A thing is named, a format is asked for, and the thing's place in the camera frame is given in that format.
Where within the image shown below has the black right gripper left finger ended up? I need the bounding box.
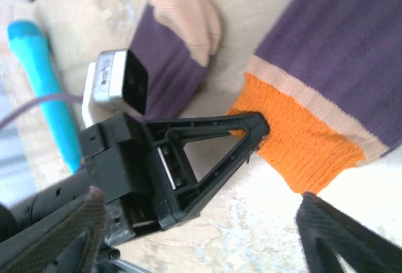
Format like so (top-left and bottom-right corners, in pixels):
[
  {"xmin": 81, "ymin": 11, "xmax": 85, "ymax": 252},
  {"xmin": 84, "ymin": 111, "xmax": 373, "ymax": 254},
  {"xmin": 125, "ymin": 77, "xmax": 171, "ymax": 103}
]
[{"xmin": 0, "ymin": 186, "xmax": 108, "ymax": 273}]

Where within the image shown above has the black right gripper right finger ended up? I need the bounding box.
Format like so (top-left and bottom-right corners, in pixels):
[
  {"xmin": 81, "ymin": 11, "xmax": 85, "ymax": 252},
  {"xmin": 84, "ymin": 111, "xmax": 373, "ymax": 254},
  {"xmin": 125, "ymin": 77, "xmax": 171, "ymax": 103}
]
[{"xmin": 296, "ymin": 190, "xmax": 402, "ymax": 273}]

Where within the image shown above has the purple sock beige toe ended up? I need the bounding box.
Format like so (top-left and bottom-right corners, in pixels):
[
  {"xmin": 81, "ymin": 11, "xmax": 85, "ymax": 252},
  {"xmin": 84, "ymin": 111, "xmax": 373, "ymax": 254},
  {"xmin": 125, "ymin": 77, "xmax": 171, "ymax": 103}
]
[
  {"xmin": 226, "ymin": 0, "xmax": 402, "ymax": 195},
  {"xmin": 130, "ymin": 0, "xmax": 224, "ymax": 120}
]

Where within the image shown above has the teal plastic cylinder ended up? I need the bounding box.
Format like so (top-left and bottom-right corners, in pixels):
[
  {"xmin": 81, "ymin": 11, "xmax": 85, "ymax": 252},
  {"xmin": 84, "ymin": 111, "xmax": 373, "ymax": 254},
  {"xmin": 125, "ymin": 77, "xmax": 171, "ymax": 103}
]
[{"xmin": 6, "ymin": 18, "xmax": 83, "ymax": 174}]

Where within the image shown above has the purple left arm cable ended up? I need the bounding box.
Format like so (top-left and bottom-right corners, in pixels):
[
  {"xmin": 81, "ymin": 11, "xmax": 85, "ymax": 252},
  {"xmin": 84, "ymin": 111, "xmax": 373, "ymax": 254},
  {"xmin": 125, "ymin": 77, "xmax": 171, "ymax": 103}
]
[{"xmin": 0, "ymin": 94, "xmax": 84, "ymax": 129}]

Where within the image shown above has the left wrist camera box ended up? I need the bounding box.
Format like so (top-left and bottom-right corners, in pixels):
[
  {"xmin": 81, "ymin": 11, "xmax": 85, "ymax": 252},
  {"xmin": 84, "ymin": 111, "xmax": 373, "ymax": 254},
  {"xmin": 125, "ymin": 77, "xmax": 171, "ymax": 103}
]
[{"xmin": 80, "ymin": 48, "xmax": 150, "ymax": 120}]

